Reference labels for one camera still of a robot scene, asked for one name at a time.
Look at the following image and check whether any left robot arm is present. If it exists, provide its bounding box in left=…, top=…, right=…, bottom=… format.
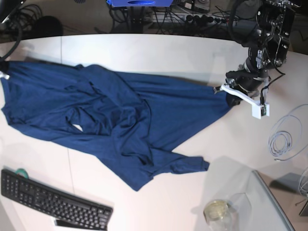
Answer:
left=214, top=0, right=295, bottom=119

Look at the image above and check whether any green tape roll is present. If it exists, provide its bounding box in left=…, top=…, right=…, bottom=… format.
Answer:
left=15, top=168, right=29, bottom=179

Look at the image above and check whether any clear glass jar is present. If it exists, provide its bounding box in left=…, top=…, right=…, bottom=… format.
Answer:
left=204, top=193, right=252, bottom=231

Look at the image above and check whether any black computer keyboard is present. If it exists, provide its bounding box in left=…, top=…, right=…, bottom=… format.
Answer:
left=0, top=169, right=113, bottom=231

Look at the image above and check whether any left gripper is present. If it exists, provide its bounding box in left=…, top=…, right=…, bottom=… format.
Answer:
left=213, top=64, right=271, bottom=119

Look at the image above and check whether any coiled white cable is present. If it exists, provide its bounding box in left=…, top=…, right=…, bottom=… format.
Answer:
left=268, top=103, right=308, bottom=162

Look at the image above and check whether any blue box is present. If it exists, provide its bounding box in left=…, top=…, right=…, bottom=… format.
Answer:
left=106, top=0, right=173, bottom=7

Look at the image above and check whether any blue long-sleeve t-shirt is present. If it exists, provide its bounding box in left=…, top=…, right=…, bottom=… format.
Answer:
left=0, top=61, right=231, bottom=191

